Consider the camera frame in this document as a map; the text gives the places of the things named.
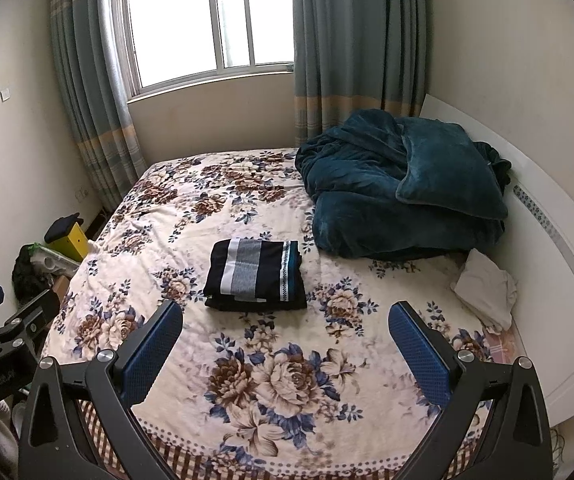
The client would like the grey-blue curtain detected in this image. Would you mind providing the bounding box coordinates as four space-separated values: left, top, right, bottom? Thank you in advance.
291 0 430 148
49 0 148 213

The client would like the yellow box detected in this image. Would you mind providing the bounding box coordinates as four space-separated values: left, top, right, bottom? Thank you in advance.
47 222 92 262

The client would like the teal plush pillow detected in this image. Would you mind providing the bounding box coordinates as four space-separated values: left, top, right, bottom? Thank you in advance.
395 117 510 221

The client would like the black item on yellow box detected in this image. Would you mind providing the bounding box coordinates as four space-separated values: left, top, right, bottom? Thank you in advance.
44 214 84 242

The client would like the striped knit sweater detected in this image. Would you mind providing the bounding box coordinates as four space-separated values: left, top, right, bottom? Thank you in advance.
202 239 309 308

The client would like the cardboard box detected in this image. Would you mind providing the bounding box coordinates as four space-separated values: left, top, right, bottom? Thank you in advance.
52 275 75 307

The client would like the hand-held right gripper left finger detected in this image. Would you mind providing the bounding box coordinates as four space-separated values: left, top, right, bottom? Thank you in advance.
17 300 184 480

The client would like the black bag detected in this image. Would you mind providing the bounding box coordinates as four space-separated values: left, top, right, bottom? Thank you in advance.
12 245 50 311

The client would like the white crumpled cloth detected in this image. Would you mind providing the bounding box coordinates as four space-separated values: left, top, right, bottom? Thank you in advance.
450 249 518 333

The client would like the white plastic container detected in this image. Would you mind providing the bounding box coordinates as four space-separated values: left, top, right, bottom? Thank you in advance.
32 244 82 276

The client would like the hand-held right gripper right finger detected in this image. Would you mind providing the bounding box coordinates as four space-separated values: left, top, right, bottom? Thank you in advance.
388 301 554 480

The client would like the window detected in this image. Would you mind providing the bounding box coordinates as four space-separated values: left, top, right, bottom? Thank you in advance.
98 0 297 103

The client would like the white headboard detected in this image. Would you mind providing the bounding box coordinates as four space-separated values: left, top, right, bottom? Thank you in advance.
419 92 574 428

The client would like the floral bed blanket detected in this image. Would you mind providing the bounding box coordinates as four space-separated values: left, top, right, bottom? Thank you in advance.
42 147 523 480

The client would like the teal plush blanket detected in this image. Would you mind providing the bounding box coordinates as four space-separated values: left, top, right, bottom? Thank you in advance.
294 109 513 262

